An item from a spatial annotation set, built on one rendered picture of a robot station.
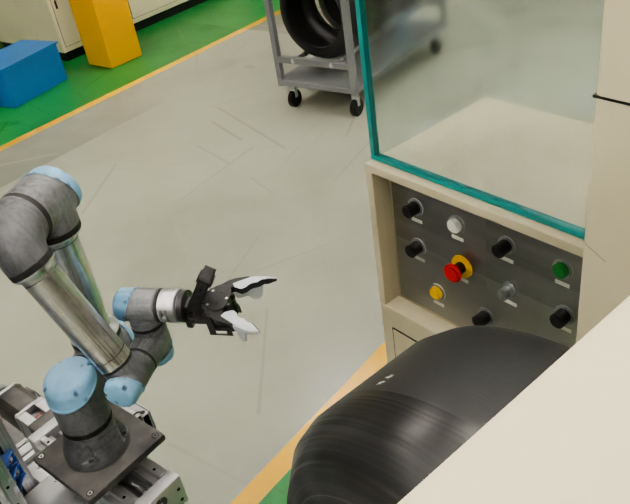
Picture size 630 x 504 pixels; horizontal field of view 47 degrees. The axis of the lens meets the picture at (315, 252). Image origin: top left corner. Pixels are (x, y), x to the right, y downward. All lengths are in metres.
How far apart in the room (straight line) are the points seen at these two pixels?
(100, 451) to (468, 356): 1.13
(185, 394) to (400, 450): 2.27
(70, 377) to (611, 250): 1.18
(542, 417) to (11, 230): 1.29
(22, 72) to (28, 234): 4.94
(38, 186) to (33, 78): 4.92
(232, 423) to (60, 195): 1.45
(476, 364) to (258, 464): 1.90
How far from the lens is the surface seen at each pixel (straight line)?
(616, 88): 0.80
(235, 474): 2.62
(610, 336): 0.30
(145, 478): 1.82
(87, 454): 1.78
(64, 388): 1.68
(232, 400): 2.86
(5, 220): 1.48
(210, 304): 1.54
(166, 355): 1.70
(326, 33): 5.13
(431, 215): 1.52
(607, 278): 0.91
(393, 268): 1.69
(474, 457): 0.25
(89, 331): 1.54
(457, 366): 0.79
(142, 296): 1.61
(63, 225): 1.57
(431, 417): 0.73
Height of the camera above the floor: 1.98
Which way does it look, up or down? 34 degrees down
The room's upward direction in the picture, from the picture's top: 10 degrees counter-clockwise
